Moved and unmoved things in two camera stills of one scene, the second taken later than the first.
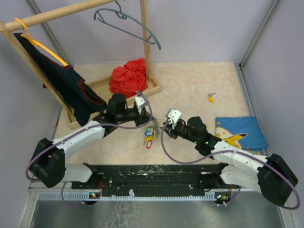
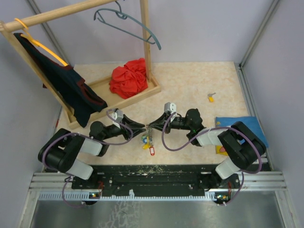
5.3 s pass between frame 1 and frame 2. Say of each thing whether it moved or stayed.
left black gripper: moved
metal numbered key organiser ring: moved
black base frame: stayed
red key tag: moved
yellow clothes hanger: stayed
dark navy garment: stayed
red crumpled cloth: stayed
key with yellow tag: stayed
